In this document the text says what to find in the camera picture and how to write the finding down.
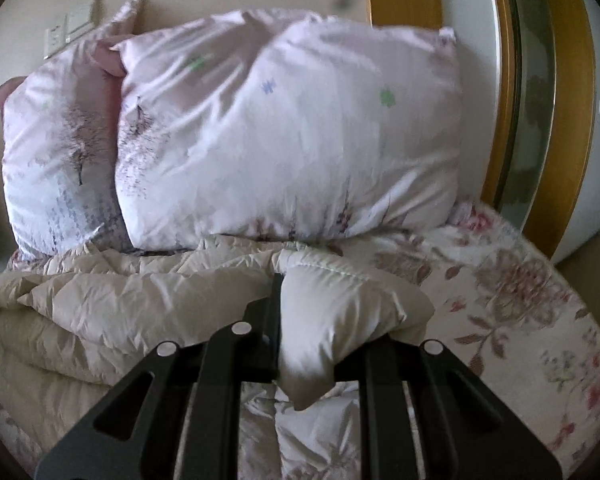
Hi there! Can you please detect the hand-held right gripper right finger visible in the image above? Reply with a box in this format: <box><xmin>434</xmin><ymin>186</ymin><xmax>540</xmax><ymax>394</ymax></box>
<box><xmin>331</xmin><ymin>337</ymin><xmax>565</xmax><ymax>480</ymax></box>

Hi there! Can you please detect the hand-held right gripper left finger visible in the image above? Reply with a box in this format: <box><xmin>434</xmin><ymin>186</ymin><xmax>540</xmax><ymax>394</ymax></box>
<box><xmin>34</xmin><ymin>272</ymin><xmax>286</xmax><ymax>480</ymax></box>

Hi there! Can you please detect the cream quilted duvet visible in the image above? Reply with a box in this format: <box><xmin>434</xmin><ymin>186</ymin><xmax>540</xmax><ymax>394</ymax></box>
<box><xmin>0</xmin><ymin>240</ymin><xmax>436</xmax><ymax>480</ymax></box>

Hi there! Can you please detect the pink tree-print pillow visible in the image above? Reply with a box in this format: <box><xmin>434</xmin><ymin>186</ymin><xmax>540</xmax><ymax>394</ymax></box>
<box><xmin>0</xmin><ymin>0</ymin><xmax>147</xmax><ymax>262</ymax></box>
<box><xmin>111</xmin><ymin>10</ymin><xmax>465</xmax><ymax>252</ymax></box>

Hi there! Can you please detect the white wall switch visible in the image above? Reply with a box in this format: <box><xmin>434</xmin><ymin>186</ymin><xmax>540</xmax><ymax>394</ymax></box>
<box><xmin>65</xmin><ymin>0</ymin><xmax>106</xmax><ymax>38</ymax></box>

